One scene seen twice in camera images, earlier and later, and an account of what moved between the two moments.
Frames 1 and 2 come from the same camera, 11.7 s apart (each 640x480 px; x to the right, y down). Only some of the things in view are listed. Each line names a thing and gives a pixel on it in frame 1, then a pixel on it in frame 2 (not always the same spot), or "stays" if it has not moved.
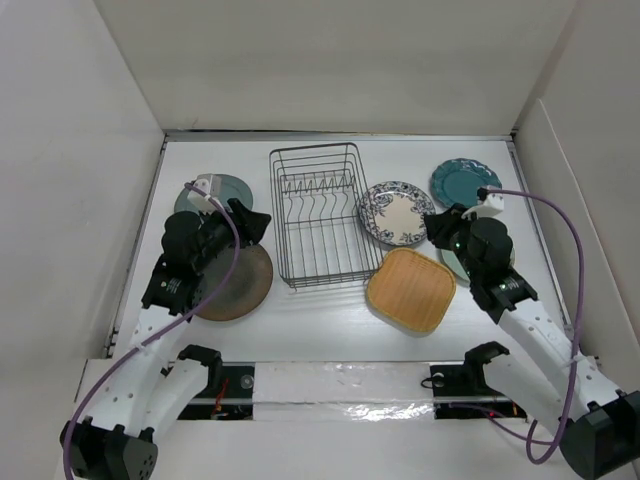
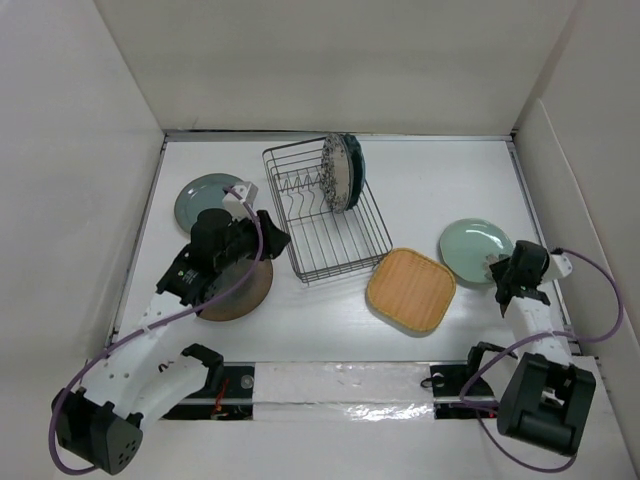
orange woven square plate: [413, 288] stays
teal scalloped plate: [456, 181] → [358, 163]
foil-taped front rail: [345, 391] stays
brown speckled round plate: [244, 290] stays
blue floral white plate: [393, 213] → [337, 173]
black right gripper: [439, 225] → [498, 268]
